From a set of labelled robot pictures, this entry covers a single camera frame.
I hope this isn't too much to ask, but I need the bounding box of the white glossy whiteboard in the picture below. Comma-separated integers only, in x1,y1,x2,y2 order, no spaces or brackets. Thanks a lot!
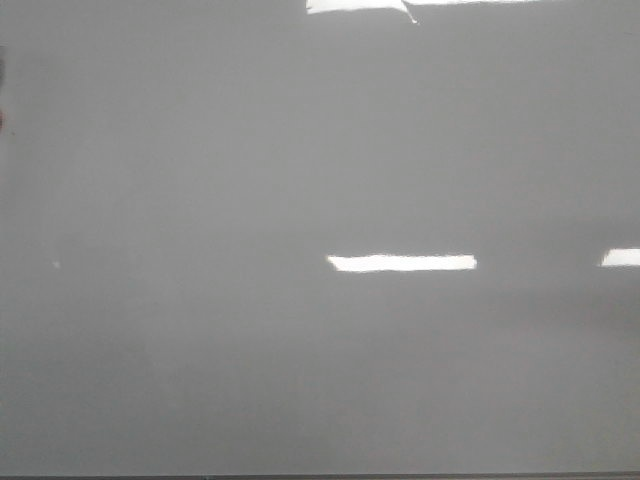
1,1,639,475

